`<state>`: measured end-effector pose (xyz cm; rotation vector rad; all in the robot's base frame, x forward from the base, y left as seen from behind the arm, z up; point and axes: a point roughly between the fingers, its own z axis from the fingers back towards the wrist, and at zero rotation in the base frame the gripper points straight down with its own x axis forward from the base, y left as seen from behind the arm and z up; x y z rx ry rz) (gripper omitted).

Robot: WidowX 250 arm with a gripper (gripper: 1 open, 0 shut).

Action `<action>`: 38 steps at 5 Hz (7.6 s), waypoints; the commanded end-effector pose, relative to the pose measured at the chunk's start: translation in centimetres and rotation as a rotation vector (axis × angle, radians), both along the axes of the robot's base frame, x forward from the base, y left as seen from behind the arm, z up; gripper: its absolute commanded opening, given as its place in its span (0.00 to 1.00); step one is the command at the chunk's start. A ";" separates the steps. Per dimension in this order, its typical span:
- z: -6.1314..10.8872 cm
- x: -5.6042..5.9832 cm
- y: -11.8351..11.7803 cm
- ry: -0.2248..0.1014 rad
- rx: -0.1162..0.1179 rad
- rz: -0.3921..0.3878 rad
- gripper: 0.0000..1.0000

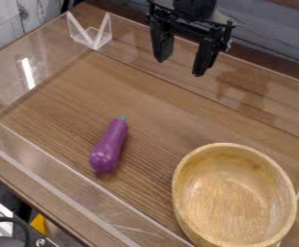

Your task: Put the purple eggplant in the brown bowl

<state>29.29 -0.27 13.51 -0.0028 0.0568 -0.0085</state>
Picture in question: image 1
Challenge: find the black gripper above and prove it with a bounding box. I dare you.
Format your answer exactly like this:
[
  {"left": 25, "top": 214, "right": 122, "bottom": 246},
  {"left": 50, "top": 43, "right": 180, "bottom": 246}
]
[{"left": 146, "top": 0, "right": 236, "bottom": 77}]

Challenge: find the purple toy eggplant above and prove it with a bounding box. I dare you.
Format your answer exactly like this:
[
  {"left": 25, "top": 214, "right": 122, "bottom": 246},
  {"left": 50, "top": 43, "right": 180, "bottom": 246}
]
[{"left": 90, "top": 116, "right": 129, "bottom": 173}]

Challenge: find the brown wooden bowl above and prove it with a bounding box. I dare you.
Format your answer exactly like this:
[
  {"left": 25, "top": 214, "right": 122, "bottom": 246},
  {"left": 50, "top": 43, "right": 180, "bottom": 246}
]
[{"left": 170, "top": 143, "right": 297, "bottom": 247}]

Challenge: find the yellow black device base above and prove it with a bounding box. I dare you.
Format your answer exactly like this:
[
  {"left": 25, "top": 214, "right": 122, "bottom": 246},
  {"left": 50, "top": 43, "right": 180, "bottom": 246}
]
[{"left": 13, "top": 210, "right": 77, "bottom": 247}]

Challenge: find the clear acrylic corner bracket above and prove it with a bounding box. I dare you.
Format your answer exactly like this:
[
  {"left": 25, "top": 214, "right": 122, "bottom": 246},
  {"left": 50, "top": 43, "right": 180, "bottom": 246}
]
[{"left": 65, "top": 13, "right": 112, "bottom": 50}]

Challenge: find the clear acrylic barrier wall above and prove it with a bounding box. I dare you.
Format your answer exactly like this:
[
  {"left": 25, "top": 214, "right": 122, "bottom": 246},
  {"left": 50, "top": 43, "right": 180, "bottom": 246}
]
[{"left": 0, "top": 14, "right": 299, "bottom": 247}]

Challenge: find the black cable bottom left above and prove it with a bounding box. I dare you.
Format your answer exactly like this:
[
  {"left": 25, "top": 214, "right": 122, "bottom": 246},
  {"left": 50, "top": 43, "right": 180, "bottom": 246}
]
[{"left": 0, "top": 216, "right": 30, "bottom": 247}]

